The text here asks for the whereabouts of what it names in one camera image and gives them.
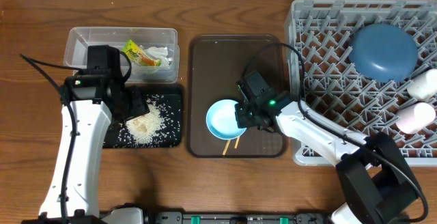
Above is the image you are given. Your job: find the wooden chopstick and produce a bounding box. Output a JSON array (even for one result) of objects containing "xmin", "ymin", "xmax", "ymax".
[
  {"xmin": 222, "ymin": 139, "xmax": 231, "ymax": 156},
  {"xmin": 234, "ymin": 136, "xmax": 240, "ymax": 149}
]

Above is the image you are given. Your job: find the pile of rice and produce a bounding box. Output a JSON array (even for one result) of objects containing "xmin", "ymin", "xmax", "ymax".
[{"xmin": 117, "ymin": 96, "xmax": 181, "ymax": 147}]

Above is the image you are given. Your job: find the light blue bowl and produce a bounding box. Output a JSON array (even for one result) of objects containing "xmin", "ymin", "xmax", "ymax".
[{"xmin": 206, "ymin": 99, "xmax": 246, "ymax": 140}]

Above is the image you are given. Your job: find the white tissue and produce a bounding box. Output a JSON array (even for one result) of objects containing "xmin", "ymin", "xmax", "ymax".
[{"xmin": 145, "ymin": 46, "xmax": 173, "ymax": 68}]

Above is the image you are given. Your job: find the dark blue plate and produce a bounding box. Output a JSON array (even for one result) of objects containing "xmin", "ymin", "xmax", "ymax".
[{"xmin": 349, "ymin": 23, "xmax": 418, "ymax": 83}]

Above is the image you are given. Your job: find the pink plastic cup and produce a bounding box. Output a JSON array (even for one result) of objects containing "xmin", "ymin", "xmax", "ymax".
[{"xmin": 395, "ymin": 102, "xmax": 436, "ymax": 134}]

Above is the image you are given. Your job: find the cream plastic cup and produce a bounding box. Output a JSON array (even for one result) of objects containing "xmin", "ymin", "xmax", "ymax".
[{"xmin": 407, "ymin": 69, "xmax": 436, "ymax": 101}]

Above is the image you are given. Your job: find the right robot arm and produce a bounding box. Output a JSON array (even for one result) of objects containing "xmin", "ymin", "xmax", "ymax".
[{"xmin": 235, "ymin": 71, "xmax": 429, "ymax": 223}]

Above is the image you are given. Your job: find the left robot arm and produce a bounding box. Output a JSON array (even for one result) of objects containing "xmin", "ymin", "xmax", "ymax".
[{"xmin": 33, "ymin": 45, "xmax": 150, "ymax": 223}]

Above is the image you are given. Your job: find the grey dishwasher rack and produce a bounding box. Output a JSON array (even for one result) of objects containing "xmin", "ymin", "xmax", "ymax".
[{"xmin": 285, "ymin": 0, "xmax": 436, "ymax": 167}]

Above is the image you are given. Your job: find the clear plastic waste bin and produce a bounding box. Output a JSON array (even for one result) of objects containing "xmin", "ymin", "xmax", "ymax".
[{"xmin": 64, "ymin": 27, "xmax": 180, "ymax": 84}]

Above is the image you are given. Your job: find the black plastic tray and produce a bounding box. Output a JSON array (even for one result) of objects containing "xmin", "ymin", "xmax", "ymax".
[{"xmin": 102, "ymin": 86, "xmax": 185, "ymax": 149}]

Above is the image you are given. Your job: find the brown serving tray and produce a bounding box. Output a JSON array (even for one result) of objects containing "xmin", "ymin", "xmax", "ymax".
[{"xmin": 186, "ymin": 34, "xmax": 288, "ymax": 158}]

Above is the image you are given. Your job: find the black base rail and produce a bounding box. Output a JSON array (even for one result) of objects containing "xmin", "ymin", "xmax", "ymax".
[{"xmin": 154, "ymin": 212, "xmax": 330, "ymax": 224}]

